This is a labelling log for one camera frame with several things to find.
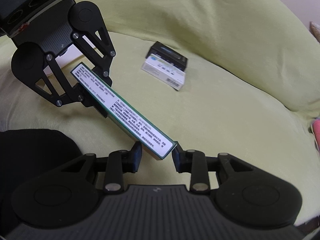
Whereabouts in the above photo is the long green white box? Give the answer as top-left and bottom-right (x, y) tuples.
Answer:
(71, 63), (176, 160)

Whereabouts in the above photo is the black small box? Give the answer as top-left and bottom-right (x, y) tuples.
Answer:
(145, 41), (188, 72)

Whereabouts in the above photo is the white blue medicine box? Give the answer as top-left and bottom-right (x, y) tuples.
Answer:
(142, 54), (185, 91)

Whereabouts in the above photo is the pink cushion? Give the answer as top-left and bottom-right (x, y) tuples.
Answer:
(311, 117), (320, 151)

